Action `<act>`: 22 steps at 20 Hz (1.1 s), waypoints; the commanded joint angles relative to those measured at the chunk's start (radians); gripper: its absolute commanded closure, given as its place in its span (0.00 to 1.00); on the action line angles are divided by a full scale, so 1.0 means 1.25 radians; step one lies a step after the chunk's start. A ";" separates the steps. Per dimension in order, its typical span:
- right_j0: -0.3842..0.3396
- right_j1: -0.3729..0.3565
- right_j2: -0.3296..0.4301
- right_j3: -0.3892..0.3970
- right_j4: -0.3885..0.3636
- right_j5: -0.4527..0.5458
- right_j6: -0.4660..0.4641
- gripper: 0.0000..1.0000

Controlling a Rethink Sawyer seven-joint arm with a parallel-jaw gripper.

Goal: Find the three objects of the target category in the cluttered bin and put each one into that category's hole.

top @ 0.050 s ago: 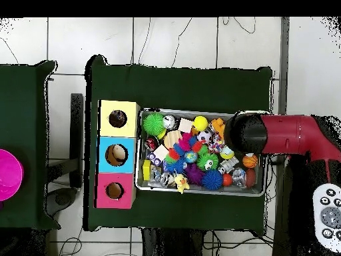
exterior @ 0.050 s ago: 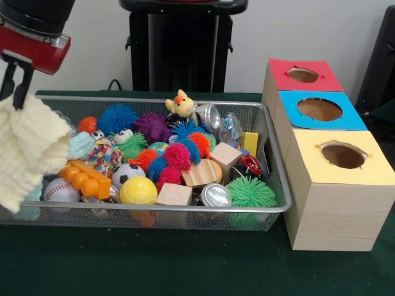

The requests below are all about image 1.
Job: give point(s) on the orange plastic compartment tray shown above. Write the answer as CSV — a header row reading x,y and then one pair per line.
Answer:
x,y
219,126

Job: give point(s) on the yellow tennis ball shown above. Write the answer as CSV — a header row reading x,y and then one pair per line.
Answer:
x,y
200,123

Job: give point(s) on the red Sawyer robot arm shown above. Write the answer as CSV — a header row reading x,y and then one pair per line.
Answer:
x,y
287,133

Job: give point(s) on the small soccer ball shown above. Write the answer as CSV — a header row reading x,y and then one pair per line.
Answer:
x,y
204,136

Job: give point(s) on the wooden box with three holes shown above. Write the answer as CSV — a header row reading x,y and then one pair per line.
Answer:
x,y
104,160

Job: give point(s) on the green spiky ball with eyes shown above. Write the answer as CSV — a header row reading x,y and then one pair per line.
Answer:
x,y
206,161

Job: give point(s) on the grey stand base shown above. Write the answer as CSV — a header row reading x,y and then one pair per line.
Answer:
x,y
61,198

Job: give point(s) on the large green spiky ball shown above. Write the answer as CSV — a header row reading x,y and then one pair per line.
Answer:
x,y
153,124

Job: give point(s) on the small orange basketball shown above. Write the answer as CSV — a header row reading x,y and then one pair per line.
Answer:
x,y
250,161

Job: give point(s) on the magenta round disc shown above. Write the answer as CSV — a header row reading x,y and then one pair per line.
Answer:
x,y
9,174

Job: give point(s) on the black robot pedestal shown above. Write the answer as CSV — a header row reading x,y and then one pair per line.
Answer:
x,y
173,244

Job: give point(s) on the black upright post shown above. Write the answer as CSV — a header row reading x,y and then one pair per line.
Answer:
x,y
76,133

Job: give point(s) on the yellow plush duck toy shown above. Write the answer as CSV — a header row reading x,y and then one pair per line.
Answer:
x,y
181,183

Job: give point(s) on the dark green side table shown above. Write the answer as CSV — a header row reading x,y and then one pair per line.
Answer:
x,y
21,120

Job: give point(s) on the dark green table cloth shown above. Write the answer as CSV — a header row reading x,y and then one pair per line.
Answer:
x,y
181,88

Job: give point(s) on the blue spiky ball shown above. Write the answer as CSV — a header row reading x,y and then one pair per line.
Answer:
x,y
212,180

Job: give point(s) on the multicolour spiky caterpillar toy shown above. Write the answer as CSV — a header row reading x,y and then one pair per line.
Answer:
x,y
183,144

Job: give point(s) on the purple spiky ball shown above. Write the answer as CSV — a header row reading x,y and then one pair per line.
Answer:
x,y
194,174

